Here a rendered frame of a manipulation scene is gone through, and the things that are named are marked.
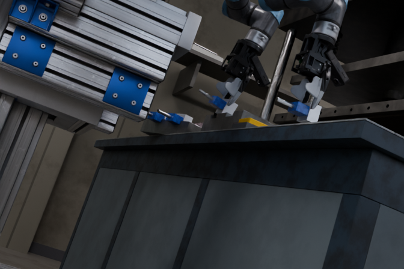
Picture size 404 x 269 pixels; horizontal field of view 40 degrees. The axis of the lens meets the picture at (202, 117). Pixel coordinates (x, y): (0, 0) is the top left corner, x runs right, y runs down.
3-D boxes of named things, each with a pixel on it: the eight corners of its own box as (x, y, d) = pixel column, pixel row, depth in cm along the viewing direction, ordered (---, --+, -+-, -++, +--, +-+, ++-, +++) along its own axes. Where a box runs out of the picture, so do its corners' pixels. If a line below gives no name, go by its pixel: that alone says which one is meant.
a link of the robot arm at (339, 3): (317, -13, 163) (333, 1, 168) (306, 20, 161) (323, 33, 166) (339, -17, 157) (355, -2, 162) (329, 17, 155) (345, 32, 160)
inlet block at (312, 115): (278, 107, 149) (284, 89, 150) (269, 108, 154) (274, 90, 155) (316, 124, 154) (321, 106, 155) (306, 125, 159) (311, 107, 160)
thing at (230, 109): (197, 96, 171) (206, 82, 172) (192, 96, 176) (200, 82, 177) (229, 119, 176) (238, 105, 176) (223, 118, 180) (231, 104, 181)
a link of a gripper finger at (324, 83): (312, 93, 155) (316, 67, 159) (317, 95, 156) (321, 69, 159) (323, 87, 151) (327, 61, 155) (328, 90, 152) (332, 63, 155)
